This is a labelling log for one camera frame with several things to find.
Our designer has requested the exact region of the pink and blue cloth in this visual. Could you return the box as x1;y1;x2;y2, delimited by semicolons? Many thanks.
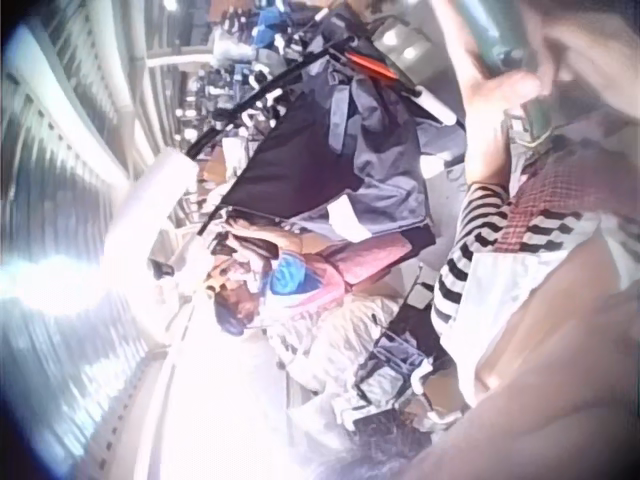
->
267;234;409;314

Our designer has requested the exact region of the black fabric sheet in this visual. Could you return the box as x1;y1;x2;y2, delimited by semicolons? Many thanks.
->
219;94;369;224

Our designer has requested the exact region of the heap of blue-grey garments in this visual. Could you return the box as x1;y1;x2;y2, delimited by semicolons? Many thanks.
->
279;9;469;251

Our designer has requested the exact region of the heap of white fabric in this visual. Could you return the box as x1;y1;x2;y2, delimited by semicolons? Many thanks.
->
269;294;406;406

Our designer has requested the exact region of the long black rod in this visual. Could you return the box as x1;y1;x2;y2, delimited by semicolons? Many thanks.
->
185;48;354;157

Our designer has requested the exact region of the white fabric roll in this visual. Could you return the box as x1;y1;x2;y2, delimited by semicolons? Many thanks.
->
112;154;197;246

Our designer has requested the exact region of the white tube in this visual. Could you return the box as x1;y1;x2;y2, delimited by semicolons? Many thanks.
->
412;87;460;127

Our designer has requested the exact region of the red-orange rod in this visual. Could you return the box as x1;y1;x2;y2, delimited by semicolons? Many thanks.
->
343;48;401;84

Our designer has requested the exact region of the row of sewing machines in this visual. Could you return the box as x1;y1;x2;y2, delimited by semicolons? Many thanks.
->
172;0;321;156

